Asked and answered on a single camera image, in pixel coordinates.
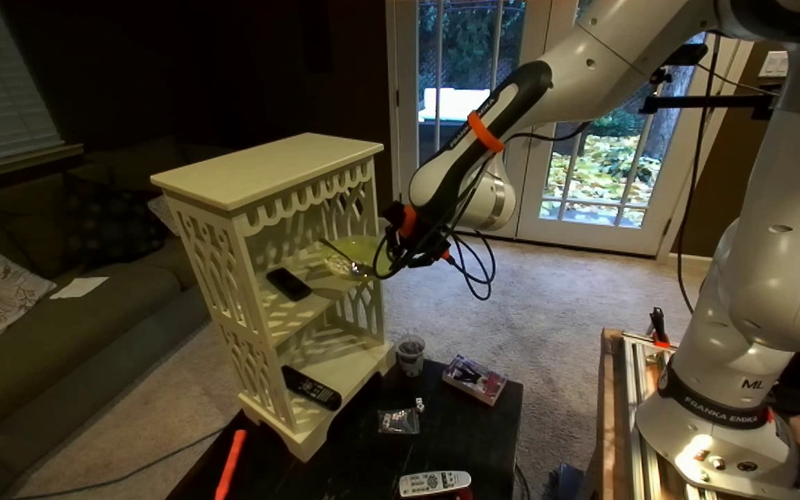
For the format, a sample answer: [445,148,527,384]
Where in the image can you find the green plate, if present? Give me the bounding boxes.
[304,238,376,278]

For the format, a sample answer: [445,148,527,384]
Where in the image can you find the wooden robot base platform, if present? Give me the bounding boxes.
[591,328,800,500]

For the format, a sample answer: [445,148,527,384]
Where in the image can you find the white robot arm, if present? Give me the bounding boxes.
[397,0,800,500]

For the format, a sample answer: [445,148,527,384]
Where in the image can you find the white lattice cupboard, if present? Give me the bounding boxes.
[151,132,393,462]

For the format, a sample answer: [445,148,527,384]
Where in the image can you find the dark cup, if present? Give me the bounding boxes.
[395,338,426,377]

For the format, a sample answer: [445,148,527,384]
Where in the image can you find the black remote upper shelf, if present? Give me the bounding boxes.
[268,266,311,299]

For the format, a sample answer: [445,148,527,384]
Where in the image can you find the black remote shelf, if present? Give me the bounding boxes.
[268,266,311,299]
[280,366,343,410]

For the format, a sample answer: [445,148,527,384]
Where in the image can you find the dvd case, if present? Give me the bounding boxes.
[443,356,506,406]

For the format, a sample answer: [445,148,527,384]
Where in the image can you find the black remote lower shelf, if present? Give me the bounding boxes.
[280,366,343,410]

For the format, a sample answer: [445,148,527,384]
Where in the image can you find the black coffee table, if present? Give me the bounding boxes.
[168,360,523,500]

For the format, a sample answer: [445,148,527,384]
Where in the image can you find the french glass doors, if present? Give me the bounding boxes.
[390,0,708,257]

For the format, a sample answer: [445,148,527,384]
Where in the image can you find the white remote control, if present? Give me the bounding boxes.
[397,470,472,500]

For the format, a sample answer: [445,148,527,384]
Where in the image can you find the white paper on sofa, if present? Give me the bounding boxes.
[51,274,108,299]

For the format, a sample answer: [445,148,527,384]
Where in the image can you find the grey sofa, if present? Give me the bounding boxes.
[0,174,208,496]

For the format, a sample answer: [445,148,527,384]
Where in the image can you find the orange racket handle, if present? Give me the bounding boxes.
[215,428,247,500]

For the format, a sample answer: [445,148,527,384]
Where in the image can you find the camera on stand arm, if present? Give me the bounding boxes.
[637,42,791,123]

